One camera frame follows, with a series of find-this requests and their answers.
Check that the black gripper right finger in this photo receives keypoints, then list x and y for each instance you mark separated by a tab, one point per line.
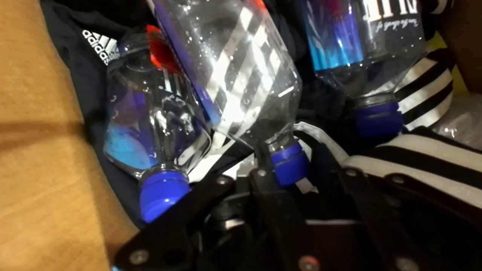
401	226

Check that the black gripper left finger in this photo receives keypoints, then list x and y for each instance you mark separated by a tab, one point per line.
241	226

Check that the clear Fiji water bottle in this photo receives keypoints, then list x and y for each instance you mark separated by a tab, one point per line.
362	50
241	69
145	125

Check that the white cardboard box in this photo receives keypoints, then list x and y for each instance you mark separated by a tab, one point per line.
39	175

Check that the dark white-striped Adidas jacket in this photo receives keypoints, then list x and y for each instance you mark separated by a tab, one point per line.
65	65

